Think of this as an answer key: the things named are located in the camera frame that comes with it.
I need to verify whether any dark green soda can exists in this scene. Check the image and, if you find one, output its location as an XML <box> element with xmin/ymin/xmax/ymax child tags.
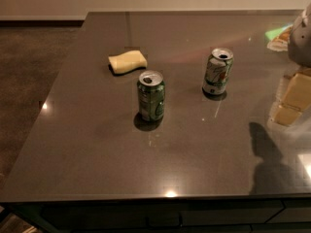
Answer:
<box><xmin>137</xmin><ymin>71</ymin><xmax>165</xmax><ymax>121</ymax></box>

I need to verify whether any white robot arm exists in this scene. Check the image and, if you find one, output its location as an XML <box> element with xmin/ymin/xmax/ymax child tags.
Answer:
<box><xmin>288</xmin><ymin>4</ymin><xmax>311</xmax><ymax>68</ymax></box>

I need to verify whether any white green soda can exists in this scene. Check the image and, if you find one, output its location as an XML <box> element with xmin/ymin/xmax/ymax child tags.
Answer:
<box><xmin>202</xmin><ymin>48</ymin><xmax>233</xmax><ymax>95</ymax></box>

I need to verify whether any yellow sponge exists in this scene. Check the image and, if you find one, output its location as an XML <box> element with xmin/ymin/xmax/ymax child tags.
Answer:
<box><xmin>108</xmin><ymin>50</ymin><xmax>148</xmax><ymax>75</ymax></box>

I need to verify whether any dark cabinet drawer front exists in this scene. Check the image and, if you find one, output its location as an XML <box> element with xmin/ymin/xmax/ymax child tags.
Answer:
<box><xmin>9</xmin><ymin>199</ymin><xmax>311</xmax><ymax>233</ymax></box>

